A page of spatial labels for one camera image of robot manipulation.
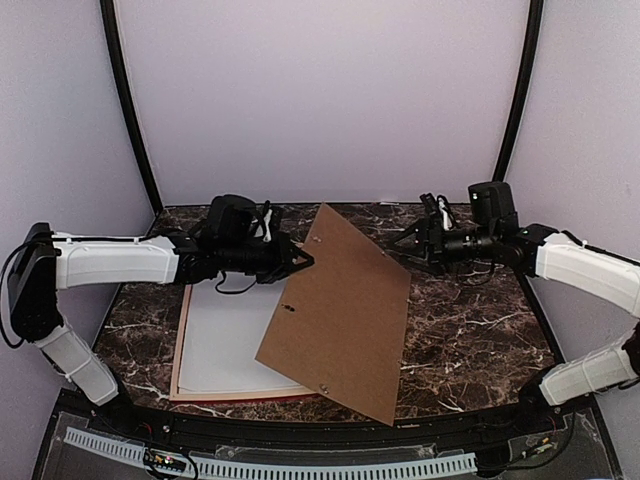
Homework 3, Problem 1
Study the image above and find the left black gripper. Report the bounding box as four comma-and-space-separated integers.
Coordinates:
219, 230, 314, 283

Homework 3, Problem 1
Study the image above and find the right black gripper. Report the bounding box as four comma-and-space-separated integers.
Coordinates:
388, 217, 499, 276

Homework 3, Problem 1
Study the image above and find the brown backing board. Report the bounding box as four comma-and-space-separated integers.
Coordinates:
256, 204, 411, 425

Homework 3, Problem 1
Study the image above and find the sunset landscape photo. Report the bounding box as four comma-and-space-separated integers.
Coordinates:
177, 283, 311, 396

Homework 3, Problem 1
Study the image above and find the wooden picture frame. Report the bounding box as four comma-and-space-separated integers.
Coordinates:
168, 282, 321, 402

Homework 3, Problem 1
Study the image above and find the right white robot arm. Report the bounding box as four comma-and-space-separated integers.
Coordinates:
388, 219, 639, 434

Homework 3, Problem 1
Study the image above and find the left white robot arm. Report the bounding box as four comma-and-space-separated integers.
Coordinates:
1, 222, 314, 436

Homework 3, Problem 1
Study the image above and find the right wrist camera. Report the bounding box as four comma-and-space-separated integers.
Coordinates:
468, 181, 519, 233

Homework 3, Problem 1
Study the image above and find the black front rail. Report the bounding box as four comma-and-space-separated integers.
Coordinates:
55, 389, 589, 452

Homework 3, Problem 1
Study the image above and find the white slotted cable duct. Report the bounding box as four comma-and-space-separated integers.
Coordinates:
63, 427, 478, 479

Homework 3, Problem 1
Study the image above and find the right black corner post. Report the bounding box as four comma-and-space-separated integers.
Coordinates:
492, 0, 544, 182

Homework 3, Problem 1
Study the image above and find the black corner post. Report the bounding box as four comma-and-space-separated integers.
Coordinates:
492, 0, 544, 182
99, 0, 164, 216

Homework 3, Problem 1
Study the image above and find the left black corner post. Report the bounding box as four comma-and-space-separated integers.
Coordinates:
99, 0, 164, 216

